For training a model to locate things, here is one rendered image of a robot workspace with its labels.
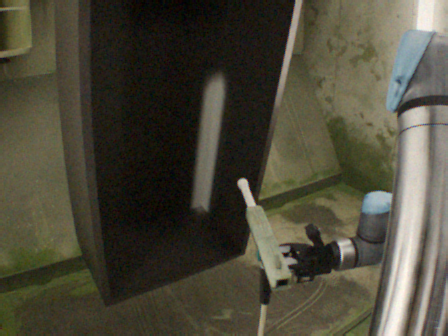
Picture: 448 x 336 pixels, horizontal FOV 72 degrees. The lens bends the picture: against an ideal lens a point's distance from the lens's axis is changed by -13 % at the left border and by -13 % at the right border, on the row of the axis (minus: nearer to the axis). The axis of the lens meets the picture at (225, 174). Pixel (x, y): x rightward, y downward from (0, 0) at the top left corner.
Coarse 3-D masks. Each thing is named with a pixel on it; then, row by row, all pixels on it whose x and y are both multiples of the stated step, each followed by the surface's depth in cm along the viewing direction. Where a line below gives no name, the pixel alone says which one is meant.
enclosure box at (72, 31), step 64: (64, 0) 72; (128, 0) 97; (192, 0) 109; (256, 0) 105; (64, 64) 83; (128, 64) 110; (192, 64) 123; (256, 64) 113; (64, 128) 101; (128, 128) 123; (192, 128) 139; (256, 128) 120; (128, 192) 138; (192, 192) 159; (256, 192) 126; (128, 256) 134; (192, 256) 140
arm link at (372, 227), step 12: (372, 192) 92; (384, 192) 91; (372, 204) 87; (384, 204) 85; (360, 216) 92; (372, 216) 87; (384, 216) 86; (360, 228) 92; (372, 228) 88; (384, 228) 87; (372, 240) 90; (384, 240) 90
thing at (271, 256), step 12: (240, 180) 119; (252, 204) 106; (252, 216) 99; (264, 216) 99; (252, 228) 96; (264, 228) 94; (264, 240) 89; (264, 252) 85; (276, 252) 85; (264, 264) 84; (276, 264) 80; (264, 276) 90; (276, 276) 77; (288, 276) 78; (264, 288) 92; (276, 288) 79; (288, 288) 79; (264, 300) 95
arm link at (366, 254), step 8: (352, 240) 93; (360, 240) 92; (360, 248) 91; (368, 248) 91; (376, 248) 90; (360, 256) 91; (368, 256) 91; (376, 256) 92; (360, 264) 92; (368, 264) 93; (376, 264) 94
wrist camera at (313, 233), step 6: (306, 228) 88; (312, 228) 87; (312, 234) 86; (318, 234) 86; (312, 240) 87; (318, 240) 87; (318, 246) 88; (324, 246) 89; (318, 252) 89; (324, 252) 90; (324, 258) 91
